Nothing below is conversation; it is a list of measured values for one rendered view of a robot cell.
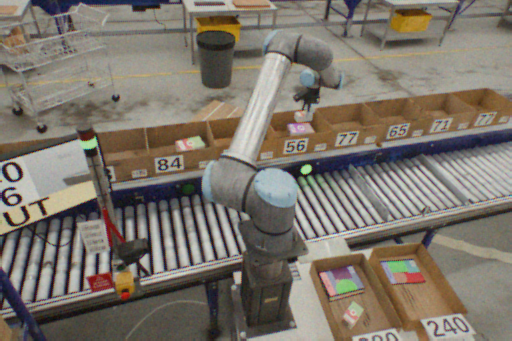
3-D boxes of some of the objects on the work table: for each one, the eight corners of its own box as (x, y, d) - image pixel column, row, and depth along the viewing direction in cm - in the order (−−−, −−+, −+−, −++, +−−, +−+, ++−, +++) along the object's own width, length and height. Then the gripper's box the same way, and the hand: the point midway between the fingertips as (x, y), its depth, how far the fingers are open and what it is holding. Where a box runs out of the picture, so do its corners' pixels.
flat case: (425, 283, 182) (426, 281, 181) (389, 286, 179) (390, 284, 178) (412, 260, 193) (413, 258, 192) (378, 262, 190) (379, 260, 189)
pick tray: (404, 333, 162) (411, 322, 156) (367, 259, 191) (372, 248, 185) (460, 324, 167) (469, 313, 161) (415, 253, 197) (421, 242, 190)
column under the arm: (296, 328, 160) (307, 287, 140) (239, 340, 154) (242, 299, 134) (280, 276, 180) (288, 234, 160) (229, 286, 174) (230, 243, 154)
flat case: (364, 289, 175) (365, 287, 174) (329, 298, 171) (329, 296, 170) (351, 265, 186) (351, 263, 185) (317, 273, 181) (318, 271, 180)
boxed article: (361, 314, 167) (363, 309, 164) (350, 330, 161) (352, 325, 158) (351, 306, 170) (353, 301, 167) (340, 321, 163) (342, 316, 161)
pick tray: (337, 350, 154) (342, 339, 148) (308, 271, 183) (311, 260, 177) (397, 338, 160) (404, 327, 154) (359, 263, 189) (363, 251, 183)
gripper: (324, 89, 212) (318, 119, 225) (315, 79, 222) (309, 109, 235) (311, 90, 210) (305, 121, 223) (302, 81, 220) (297, 110, 233)
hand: (304, 113), depth 227 cm, fingers open, 6 cm apart
